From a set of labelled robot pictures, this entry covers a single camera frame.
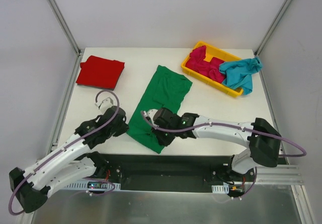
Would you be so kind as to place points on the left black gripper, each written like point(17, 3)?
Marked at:
point(119, 127)

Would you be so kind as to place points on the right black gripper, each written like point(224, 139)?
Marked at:
point(163, 138)

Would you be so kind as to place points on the green t shirt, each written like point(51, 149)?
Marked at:
point(165, 89)

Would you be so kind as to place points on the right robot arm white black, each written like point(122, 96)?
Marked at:
point(260, 139)

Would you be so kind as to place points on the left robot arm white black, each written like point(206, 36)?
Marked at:
point(74, 160)

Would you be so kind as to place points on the folded red t shirt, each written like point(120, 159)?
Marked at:
point(100, 73)

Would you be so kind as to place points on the magenta t shirt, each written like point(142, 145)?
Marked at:
point(209, 69)

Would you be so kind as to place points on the yellow plastic bin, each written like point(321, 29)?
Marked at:
point(211, 52)

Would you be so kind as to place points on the teal t shirt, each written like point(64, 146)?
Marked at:
point(238, 74)

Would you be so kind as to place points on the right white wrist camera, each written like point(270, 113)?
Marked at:
point(149, 115)

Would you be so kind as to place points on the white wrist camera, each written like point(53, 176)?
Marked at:
point(149, 115)
point(104, 104)

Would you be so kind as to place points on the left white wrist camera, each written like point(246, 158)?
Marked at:
point(104, 104)

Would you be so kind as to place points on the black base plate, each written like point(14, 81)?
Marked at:
point(188, 174)

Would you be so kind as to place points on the left aluminium side rail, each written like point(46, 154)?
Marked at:
point(55, 135)

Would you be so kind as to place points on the aluminium side rail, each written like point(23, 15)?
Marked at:
point(269, 102)
point(55, 135)

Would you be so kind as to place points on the left white cable duct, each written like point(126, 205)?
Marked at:
point(92, 186)

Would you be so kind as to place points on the white cable duct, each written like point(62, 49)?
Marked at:
point(226, 189)
point(92, 186)

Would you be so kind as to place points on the right white cable duct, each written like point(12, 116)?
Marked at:
point(226, 189)

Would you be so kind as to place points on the right aluminium side rail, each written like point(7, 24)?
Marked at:
point(269, 102)

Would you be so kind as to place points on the left aluminium frame post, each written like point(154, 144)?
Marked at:
point(64, 26)

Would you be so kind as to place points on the aluminium frame post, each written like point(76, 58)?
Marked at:
point(273, 26)
point(64, 26)

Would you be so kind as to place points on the front aluminium rail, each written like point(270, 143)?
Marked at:
point(286, 175)

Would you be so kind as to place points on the right aluminium frame post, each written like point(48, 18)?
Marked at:
point(273, 26)

